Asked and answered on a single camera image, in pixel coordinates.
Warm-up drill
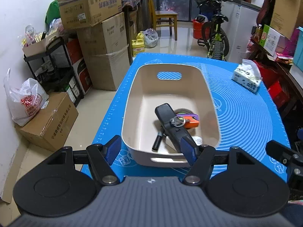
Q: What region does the white pill bottle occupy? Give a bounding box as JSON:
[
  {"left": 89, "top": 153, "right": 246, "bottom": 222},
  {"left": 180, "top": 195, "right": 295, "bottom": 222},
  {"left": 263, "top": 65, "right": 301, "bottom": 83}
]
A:
[{"left": 192, "top": 136, "right": 203, "bottom": 146}]

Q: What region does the orange purple utility knife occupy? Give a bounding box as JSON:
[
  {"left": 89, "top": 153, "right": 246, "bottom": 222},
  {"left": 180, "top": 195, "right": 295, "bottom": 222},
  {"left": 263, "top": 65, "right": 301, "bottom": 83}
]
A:
[{"left": 177, "top": 113, "right": 200, "bottom": 129}]

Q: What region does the white tape roll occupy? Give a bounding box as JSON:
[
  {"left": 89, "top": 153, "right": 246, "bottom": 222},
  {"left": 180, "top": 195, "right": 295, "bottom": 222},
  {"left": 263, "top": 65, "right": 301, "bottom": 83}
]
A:
[{"left": 174, "top": 108, "right": 194, "bottom": 115}]

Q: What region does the black marker pen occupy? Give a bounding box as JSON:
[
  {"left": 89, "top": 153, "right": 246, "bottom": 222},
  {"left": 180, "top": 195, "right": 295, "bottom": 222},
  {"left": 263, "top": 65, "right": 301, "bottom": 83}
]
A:
[{"left": 152, "top": 128, "right": 164, "bottom": 152}]

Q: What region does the beige plastic storage bin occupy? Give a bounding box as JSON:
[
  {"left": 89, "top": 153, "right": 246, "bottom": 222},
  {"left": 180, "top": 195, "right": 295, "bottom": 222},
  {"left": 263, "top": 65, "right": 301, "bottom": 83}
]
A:
[{"left": 121, "top": 64, "right": 221, "bottom": 168}]

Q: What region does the white power adapter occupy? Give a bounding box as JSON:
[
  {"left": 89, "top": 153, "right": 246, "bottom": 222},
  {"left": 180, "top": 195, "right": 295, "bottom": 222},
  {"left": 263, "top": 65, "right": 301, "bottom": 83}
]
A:
[{"left": 165, "top": 136, "right": 176, "bottom": 151}]

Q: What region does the cardboard box on floor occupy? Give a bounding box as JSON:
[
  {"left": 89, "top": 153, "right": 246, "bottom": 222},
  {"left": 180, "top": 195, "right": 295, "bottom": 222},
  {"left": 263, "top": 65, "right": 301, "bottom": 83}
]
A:
[{"left": 15, "top": 92, "right": 78, "bottom": 152}]

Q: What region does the tissue pack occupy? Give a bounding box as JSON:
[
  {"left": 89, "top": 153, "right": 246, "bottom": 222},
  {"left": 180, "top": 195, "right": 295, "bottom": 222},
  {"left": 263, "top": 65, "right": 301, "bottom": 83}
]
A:
[{"left": 232, "top": 59, "right": 262, "bottom": 93}]

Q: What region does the teal plastic crate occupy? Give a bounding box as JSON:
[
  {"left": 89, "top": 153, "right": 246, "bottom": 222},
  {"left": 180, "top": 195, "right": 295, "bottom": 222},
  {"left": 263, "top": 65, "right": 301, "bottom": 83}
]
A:
[{"left": 293, "top": 27, "right": 303, "bottom": 70}]

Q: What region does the white plastic shopping bag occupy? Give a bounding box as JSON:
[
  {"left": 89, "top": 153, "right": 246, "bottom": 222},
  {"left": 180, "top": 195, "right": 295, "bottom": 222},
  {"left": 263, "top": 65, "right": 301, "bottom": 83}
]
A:
[{"left": 4, "top": 69, "right": 49, "bottom": 127}]

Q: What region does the black metal shelf rack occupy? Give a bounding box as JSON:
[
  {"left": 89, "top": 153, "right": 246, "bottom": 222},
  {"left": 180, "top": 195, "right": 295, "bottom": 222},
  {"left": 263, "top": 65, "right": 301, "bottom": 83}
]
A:
[{"left": 24, "top": 36, "right": 84, "bottom": 106}]

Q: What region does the green white carton box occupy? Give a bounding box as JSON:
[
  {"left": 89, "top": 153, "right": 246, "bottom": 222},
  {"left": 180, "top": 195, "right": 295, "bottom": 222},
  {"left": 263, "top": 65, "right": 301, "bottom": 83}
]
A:
[{"left": 259, "top": 25, "right": 286, "bottom": 56}]

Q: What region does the large lower cardboard box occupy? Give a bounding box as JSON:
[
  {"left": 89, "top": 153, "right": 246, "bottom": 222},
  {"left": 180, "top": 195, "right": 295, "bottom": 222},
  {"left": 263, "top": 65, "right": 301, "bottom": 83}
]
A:
[{"left": 77, "top": 12, "right": 130, "bottom": 91}]

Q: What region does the yellow detergent jug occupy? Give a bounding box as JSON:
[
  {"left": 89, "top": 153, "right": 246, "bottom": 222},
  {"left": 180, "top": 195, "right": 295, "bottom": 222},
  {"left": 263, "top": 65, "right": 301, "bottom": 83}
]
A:
[{"left": 131, "top": 31, "right": 145, "bottom": 58}]

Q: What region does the bicycle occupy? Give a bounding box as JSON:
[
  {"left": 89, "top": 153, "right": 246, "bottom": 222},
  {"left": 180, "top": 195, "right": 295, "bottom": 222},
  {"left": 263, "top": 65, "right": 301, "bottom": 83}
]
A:
[{"left": 195, "top": 0, "right": 230, "bottom": 61}]

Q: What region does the red bucket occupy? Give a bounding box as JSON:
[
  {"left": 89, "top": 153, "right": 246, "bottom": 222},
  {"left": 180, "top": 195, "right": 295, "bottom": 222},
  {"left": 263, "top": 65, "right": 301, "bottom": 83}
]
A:
[{"left": 192, "top": 19, "right": 209, "bottom": 40}]

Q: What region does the wooden chair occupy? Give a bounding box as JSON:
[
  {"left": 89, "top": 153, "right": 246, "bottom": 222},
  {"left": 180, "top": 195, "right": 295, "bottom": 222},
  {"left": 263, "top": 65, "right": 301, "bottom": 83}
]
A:
[{"left": 147, "top": 0, "right": 178, "bottom": 40}]

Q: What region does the top stacked cardboard box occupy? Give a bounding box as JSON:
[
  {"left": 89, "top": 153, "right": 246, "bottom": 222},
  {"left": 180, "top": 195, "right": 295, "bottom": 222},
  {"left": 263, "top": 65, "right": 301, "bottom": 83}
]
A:
[{"left": 57, "top": 0, "right": 122, "bottom": 30}]

